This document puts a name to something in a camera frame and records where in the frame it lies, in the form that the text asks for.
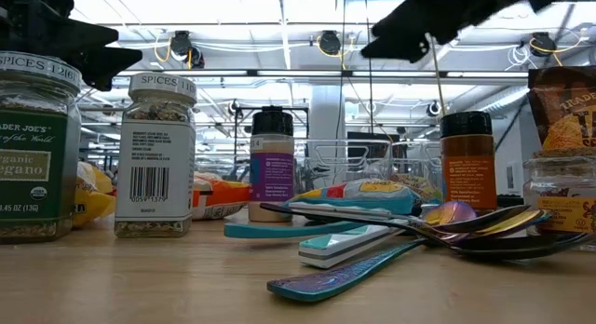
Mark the yellow ramen packet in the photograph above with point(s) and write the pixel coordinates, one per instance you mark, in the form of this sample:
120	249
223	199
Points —
93	203

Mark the teal silicone spoon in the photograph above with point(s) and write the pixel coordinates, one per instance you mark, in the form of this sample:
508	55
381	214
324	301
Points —
270	231

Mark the oregano jar green label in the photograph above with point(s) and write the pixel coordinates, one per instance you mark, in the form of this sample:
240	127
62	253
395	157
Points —
37	166

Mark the teal green ramen packet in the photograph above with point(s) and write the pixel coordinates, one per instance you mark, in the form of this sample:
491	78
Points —
368	193

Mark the narrow clear plastic bin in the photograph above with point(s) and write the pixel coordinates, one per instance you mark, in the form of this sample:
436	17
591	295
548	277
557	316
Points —
414	166
307	156

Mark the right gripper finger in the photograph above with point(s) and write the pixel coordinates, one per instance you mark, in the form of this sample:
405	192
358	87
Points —
410	17
400	48

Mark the purple label spice bottle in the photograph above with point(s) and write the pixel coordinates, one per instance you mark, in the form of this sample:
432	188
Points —
271	175

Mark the small glass jar yellow label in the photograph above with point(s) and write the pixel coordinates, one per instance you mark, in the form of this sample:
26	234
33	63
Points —
554	184

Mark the iridescent rainbow metal spoon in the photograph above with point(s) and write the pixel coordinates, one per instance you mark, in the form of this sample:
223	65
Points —
326	279
449	212

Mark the orange label spice bottle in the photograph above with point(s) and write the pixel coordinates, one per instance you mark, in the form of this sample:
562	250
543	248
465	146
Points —
468	175

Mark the brown taco seasoning packet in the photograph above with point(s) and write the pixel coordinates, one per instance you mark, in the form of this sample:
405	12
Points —
565	114

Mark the bagel seasoning jar white lid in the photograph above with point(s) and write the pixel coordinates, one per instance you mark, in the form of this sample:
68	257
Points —
153	175

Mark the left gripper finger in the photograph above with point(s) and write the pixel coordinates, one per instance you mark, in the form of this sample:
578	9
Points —
104	63
88	35

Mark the black metal spoon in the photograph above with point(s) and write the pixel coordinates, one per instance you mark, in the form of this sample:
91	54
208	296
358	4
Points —
512	247

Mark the orange chicken ramen packet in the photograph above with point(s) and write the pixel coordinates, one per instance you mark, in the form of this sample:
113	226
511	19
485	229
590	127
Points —
223	198

